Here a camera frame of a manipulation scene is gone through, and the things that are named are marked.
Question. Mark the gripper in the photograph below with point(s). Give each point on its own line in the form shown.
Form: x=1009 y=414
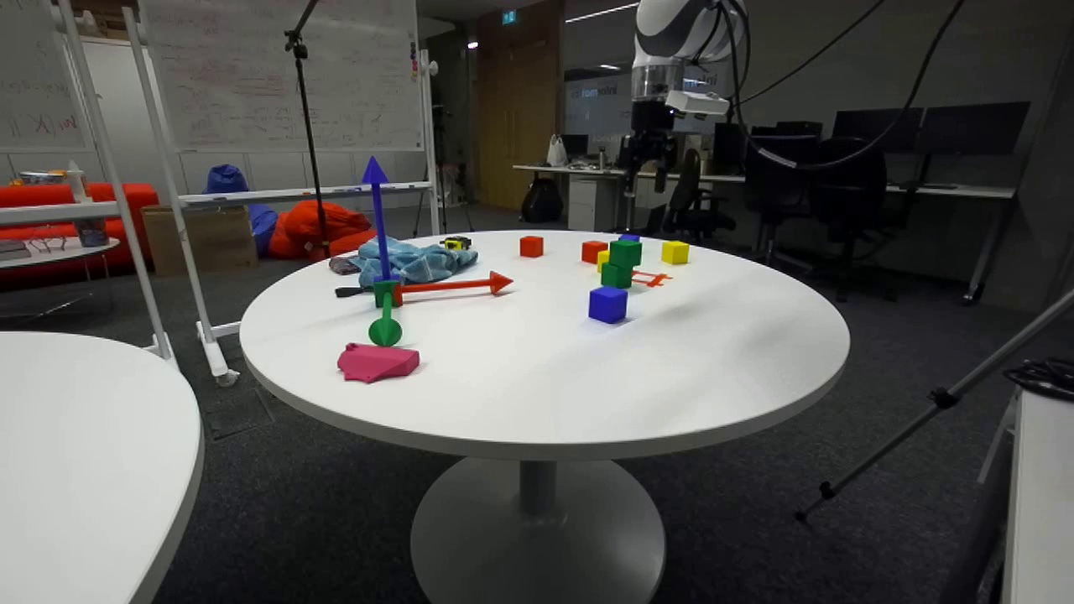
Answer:
x=652 y=138

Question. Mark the round white table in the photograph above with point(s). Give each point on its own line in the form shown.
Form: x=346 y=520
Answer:
x=75 y=453

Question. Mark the wooden door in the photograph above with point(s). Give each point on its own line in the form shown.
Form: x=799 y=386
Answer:
x=516 y=109

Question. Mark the green block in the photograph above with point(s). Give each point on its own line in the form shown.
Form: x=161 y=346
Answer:
x=626 y=254
x=616 y=276

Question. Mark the small dark pouch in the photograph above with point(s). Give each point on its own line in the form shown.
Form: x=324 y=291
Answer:
x=342 y=266

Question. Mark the red sofa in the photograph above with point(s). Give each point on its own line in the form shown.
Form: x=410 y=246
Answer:
x=50 y=195

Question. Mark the black marker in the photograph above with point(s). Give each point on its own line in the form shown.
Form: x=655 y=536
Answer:
x=351 y=292

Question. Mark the blue bean bag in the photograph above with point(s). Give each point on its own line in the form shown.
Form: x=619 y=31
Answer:
x=226 y=180

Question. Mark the flat orange plastic piece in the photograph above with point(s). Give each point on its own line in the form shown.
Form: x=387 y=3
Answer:
x=650 y=278

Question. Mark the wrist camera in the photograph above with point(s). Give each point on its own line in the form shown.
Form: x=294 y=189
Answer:
x=698 y=102

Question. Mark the orange bean bag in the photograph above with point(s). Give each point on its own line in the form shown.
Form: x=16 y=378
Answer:
x=310 y=226

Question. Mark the white bag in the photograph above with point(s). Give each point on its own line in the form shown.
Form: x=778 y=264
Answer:
x=556 y=153

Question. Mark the row of whiteboards on stands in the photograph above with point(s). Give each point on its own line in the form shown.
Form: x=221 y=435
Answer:
x=277 y=75

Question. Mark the three-colour axis arrows model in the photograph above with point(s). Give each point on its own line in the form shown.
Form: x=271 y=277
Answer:
x=386 y=291

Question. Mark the long white desk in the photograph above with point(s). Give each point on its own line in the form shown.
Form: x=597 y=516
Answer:
x=965 y=190

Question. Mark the light blue cloth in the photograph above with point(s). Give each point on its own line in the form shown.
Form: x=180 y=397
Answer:
x=415 y=262

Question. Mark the pink plastic shape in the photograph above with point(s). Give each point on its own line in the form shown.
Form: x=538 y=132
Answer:
x=377 y=362

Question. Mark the red block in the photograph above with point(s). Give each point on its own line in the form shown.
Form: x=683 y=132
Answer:
x=592 y=252
x=531 y=247

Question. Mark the small white side table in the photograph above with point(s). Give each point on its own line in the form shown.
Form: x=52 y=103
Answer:
x=59 y=250

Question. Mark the black backpack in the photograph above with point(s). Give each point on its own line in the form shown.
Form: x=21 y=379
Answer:
x=542 y=203

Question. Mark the cardboard box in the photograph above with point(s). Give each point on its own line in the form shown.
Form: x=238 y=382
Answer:
x=218 y=242

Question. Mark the yellow black tape measure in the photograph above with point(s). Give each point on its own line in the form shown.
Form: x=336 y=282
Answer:
x=457 y=243

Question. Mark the white cart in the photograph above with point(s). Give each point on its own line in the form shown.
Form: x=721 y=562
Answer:
x=1040 y=503

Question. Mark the row of monitors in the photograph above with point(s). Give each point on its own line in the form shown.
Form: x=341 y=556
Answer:
x=973 y=127

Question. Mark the white drawer cabinet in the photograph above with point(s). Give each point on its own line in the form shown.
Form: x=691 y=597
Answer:
x=591 y=203

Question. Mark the stand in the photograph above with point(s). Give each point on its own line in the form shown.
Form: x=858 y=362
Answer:
x=940 y=398
x=309 y=143

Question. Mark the row of office chairs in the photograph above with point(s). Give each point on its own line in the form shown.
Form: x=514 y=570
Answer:
x=847 y=184

